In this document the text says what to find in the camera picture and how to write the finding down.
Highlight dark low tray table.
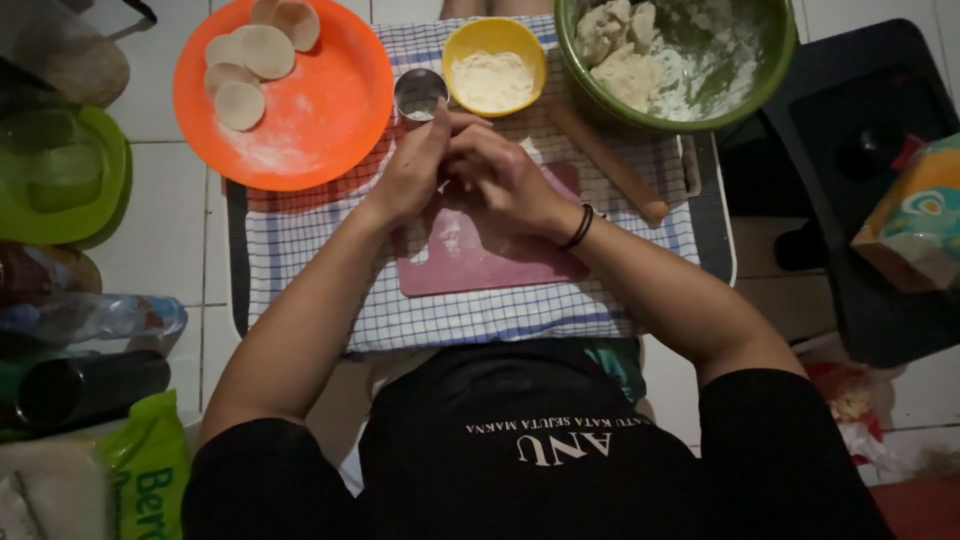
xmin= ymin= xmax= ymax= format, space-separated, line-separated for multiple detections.
xmin=225 ymin=133 xmax=738 ymax=340

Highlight green plastic container lid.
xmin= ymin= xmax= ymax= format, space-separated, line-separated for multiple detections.
xmin=0 ymin=103 xmax=134 ymax=249

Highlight yellow plastic bowl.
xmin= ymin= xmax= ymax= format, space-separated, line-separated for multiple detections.
xmin=441 ymin=16 xmax=549 ymax=119

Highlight person's right hand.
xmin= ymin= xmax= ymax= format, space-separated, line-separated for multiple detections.
xmin=441 ymin=124 xmax=585 ymax=246

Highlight wooden rolling pin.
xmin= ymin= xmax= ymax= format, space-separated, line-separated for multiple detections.
xmin=543 ymin=101 xmax=671 ymax=225

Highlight person's left hand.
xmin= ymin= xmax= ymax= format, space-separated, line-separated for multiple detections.
xmin=367 ymin=103 xmax=494 ymax=235

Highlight round metal cutter cup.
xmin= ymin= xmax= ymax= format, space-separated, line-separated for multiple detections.
xmin=393 ymin=67 xmax=451 ymax=123

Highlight brown jar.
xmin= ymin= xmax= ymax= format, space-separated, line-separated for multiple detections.
xmin=0 ymin=241 xmax=103 ymax=305

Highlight green printed bag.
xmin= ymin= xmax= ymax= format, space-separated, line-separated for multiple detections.
xmin=97 ymin=390 xmax=193 ymax=540

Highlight colourful tissue pack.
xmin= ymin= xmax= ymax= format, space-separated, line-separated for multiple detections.
xmin=851 ymin=132 xmax=960 ymax=294

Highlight orange plastic plate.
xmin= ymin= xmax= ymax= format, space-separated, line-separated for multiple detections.
xmin=172 ymin=0 xmax=395 ymax=193

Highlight red and white plastic bag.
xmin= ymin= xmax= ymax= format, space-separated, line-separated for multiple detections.
xmin=804 ymin=360 xmax=901 ymax=472

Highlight black plastic stool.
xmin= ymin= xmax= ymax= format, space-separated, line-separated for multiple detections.
xmin=718 ymin=18 xmax=960 ymax=369

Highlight large green bowl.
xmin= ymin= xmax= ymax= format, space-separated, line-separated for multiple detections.
xmin=553 ymin=0 xmax=798 ymax=135

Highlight teal shorts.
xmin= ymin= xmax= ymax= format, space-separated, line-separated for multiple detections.
xmin=577 ymin=337 xmax=648 ymax=408

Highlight black wrist bracelet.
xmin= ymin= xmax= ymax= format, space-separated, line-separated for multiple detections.
xmin=559 ymin=202 xmax=597 ymax=252

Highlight blue checkered cloth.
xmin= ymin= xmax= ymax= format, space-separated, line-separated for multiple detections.
xmin=243 ymin=16 xmax=702 ymax=354

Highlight person's black shirt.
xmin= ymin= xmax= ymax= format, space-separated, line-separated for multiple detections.
xmin=181 ymin=341 xmax=895 ymax=540

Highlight clear plastic bottle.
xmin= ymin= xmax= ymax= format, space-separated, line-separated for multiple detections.
xmin=0 ymin=292 xmax=189 ymax=346

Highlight pile of round dough discs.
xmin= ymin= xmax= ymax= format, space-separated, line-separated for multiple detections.
xmin=203 ymin=0 xmax=322 ymax=133

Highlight white flour heap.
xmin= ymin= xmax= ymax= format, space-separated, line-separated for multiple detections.
xmin=450 ymin=50 xmax=535 ymax=112

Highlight lump of pale dough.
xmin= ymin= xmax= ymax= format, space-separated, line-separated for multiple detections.
xmin=573 ymin=0 xmax=666 ymax=115

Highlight black cylinder flask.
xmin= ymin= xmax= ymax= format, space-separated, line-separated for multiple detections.
xmin=15 ymin=350 xmax=172 ymax=434

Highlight pink cutting board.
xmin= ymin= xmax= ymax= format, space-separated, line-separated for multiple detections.
xmin=396 ymin=161 xmax=594 ymax=299

